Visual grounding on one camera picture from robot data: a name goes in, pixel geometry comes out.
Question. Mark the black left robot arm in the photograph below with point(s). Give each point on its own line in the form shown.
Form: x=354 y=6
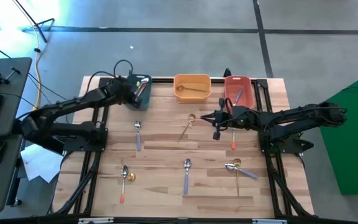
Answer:
x=73 y=104

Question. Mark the yellow plastic bin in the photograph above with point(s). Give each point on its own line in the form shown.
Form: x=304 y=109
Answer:
x=194 y=81

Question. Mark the dark green plastic bin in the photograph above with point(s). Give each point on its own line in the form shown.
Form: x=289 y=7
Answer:
x=146 y=100

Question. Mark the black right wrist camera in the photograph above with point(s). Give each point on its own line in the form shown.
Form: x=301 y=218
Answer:
x=217 y=136

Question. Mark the black table clamp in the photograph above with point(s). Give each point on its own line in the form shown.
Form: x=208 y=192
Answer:
x=227 y=73

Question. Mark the black aluminium table frame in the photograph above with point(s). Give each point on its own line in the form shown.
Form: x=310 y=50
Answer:
x=163 y=80

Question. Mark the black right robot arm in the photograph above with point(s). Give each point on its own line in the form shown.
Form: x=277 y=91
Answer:
x=291 y=119

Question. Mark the green board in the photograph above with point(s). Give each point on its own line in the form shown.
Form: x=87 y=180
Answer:
x=350 y=133

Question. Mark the black floor stand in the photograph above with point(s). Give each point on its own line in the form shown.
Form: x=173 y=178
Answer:
x=44 y=37

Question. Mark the red-orange plastic bin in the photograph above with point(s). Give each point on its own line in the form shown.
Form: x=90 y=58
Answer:
x=247 y=90

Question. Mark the silver bracket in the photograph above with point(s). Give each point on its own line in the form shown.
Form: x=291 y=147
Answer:
x=269 y=221
x=95 y=220

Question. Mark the black edge rail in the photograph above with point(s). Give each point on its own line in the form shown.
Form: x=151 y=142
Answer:
x=179 y=221

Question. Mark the white paper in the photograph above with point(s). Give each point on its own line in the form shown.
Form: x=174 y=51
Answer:
x=42 y=168

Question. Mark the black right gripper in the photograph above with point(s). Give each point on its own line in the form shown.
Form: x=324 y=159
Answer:
x=227 y=118

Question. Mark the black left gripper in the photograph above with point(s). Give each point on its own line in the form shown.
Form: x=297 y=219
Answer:
x=123 y=90

